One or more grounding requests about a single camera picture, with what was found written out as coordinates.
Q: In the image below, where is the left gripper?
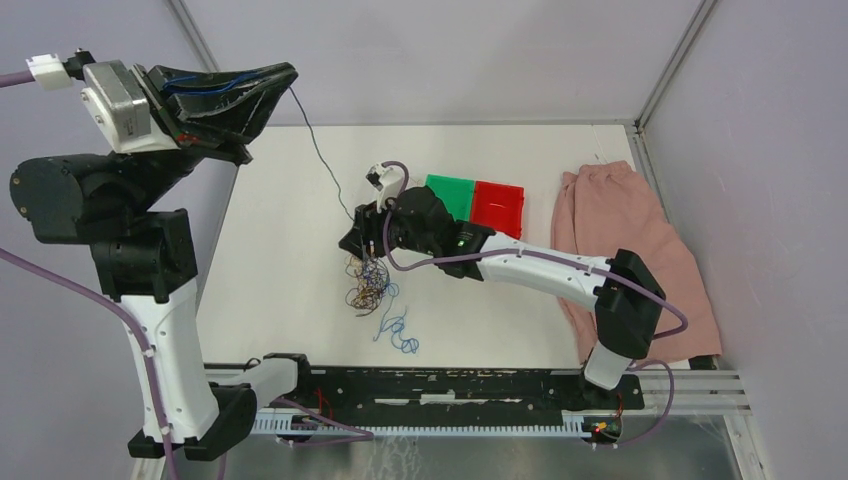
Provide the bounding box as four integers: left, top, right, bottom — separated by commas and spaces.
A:
114, 58, 297, 214

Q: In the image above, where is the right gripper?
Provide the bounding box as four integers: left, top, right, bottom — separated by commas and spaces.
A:
339, 190, 437, 261

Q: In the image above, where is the dark thin cable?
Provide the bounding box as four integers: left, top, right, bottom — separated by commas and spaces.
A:
287, 86, 356, 223

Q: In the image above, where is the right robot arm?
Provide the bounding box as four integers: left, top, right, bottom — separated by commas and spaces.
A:
338, 187, 667, 408

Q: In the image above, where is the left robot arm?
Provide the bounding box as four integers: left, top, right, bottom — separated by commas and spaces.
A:
9, 53, 315, 461

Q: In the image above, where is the green plastic bin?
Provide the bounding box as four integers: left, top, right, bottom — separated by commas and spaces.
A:
425, 174, 475, 221

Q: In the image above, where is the red plastic bin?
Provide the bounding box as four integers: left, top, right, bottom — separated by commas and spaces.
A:
470, 181, 525, 239

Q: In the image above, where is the pink cloth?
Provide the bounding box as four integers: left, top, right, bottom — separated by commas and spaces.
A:
550, 161, 723, 363

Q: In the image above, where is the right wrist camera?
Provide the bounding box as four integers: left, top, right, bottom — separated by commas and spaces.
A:
366, 161, 409, 212

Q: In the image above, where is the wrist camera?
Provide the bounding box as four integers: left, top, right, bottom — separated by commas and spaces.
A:
81, 60, 155, 154
366, 161, 409, 212

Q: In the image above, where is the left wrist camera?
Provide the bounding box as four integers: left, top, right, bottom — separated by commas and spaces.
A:
81, 60, 155, 154

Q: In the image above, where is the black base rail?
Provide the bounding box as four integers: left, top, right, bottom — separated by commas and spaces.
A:
283, 367, 645, 427

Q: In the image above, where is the white cable duct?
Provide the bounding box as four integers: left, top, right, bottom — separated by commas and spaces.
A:
251, 409, 591, 439

